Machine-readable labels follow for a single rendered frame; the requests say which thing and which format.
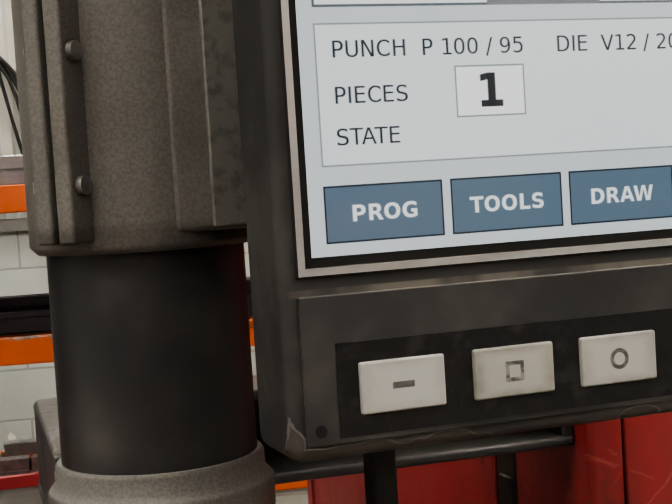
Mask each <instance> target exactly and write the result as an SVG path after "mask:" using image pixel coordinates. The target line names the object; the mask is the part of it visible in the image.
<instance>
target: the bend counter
mask: <svg viewBox="0 0 672 504"><path fill-rule="evenodd" d="M454 72H455V90H456V107H457V118H458V117H480V116H502V115H524V114H526V97H525V79H524V63H521V64H489V65H456V66H454Z"/></svg>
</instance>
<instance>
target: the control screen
mask: <svg viewBox="0 0 672 504"><path fill-rule="evenodd" d="M295 6H296V22H297V37H298V53H299V69H300V84H301V100H302V116H303V131H304V147H305V162H306V178H307V194H308V209H309V225H310V241H311V256H312V258H320V257H332V256H344V255H356V254H369V253H381V252H393V251H405V250H417V249H430V248H442V247H454V246H466V245H478V244H490V243H503V242H515V241H527V240H539V239H551V238H564V237H576V236H588V235H600V234H612V233H624V232H637V231H649V230H661V229H672V0H295ZM521 63H524V79H525V97H526V114H524V115H502V116H480V117H458V118H457V107H456V90H455V72H454V66H456V65H489V64H521Z"/></svg>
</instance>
